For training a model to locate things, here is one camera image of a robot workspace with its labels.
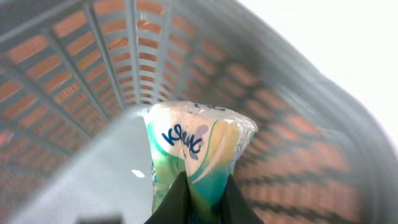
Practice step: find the dark grey plastic basket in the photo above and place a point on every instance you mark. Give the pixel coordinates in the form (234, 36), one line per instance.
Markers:
(76, 77)

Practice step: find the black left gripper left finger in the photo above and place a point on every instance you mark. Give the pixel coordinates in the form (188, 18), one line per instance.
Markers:
(175, 207)

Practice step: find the teal tissue box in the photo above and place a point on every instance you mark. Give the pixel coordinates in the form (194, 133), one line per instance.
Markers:
(203, 142)

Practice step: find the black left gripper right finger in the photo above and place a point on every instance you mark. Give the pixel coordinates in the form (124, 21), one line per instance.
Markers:
(234, 209)

